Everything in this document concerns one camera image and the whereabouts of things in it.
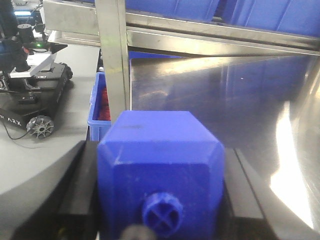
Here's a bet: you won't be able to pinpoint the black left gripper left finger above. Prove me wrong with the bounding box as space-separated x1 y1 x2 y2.
12 140 99 240

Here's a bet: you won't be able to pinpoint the blue block part with knob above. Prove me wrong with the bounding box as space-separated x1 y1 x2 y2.
97 111 225 240

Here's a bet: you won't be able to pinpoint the small blue floor bin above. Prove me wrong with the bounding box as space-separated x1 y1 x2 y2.
87 72 111 141

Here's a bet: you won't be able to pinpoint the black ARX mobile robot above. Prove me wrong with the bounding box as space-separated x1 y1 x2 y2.
0 0 73 139

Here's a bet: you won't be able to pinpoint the blue bin on left shelf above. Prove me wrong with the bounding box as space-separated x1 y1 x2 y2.
125 0 219 22

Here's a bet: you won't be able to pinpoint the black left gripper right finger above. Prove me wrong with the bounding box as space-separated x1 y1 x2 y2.
222 148 320 240

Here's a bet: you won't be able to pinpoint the red parts in bin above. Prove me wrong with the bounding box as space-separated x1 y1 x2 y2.
97 87 111 121

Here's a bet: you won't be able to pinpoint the stainless steel shelf frame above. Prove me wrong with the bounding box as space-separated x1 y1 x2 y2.
43 0 320 120

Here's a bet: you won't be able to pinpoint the blue bin on right shelf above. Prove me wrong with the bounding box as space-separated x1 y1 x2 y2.
221 0 320 38

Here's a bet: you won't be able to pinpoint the blue bin on shelf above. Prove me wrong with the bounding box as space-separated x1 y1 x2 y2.
125 0 219 22
221 0 320 38

